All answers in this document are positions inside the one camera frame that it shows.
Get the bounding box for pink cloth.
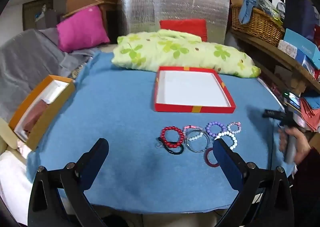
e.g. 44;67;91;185
24;99;48;137

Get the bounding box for silver foil panel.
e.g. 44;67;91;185
120;0;230;43

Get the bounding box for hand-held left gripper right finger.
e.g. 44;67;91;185
212;139;295;227

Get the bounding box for red cardboard box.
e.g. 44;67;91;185
154;66;237;113

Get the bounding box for blue blanket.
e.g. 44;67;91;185
26;50;295;214

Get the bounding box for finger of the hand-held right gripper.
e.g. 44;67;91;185
262;110;286;120

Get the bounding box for red cushion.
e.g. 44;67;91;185
159;19;208;42

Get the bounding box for white patterned box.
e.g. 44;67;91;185
278;40;305;63

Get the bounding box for white cloth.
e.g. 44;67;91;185
0;150;35;225

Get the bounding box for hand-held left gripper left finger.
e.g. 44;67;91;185
27;138;110;227

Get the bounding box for maroon bangle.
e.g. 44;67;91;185
204;147;222;168

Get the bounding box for pink and clear bead bracelet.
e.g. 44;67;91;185
182;125;203;142

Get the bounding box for white pearl bracelet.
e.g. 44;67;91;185
215;130;237;150

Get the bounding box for wicker basket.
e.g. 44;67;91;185
231;5;285;47

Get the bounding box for green clover print pillow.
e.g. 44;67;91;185
111;29;262;78

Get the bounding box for navy bag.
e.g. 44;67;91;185
284;0;320;39

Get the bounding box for silver bangle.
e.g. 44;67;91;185
186;130;208;153

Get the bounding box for stack of red cloths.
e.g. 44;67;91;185
299;97;320;131

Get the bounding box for person's right hand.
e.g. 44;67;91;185
278;127;312;165

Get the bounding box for red bead bracelet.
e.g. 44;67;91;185
161;126;185;148

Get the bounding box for magenta pillow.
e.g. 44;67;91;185
56;5;110;52

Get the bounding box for blue cardboard box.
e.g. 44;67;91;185
284;28;320;70

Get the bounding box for small lilac bead bracelet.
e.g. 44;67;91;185
227;122;242;134

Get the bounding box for person's right forearm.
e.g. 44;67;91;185
291;139;320;227

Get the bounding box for blue cloth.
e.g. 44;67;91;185
239;0;262;23

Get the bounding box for orange cardboard box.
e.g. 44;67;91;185
9;75;75;151

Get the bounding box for black hair tie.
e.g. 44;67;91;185
158;137;184;155

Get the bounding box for wooden shelf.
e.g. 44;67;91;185
230;29;320;92

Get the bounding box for purple bead bracelet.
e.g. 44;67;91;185
205;121;222;138

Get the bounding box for grey cover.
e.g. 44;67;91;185
0;28;95;122

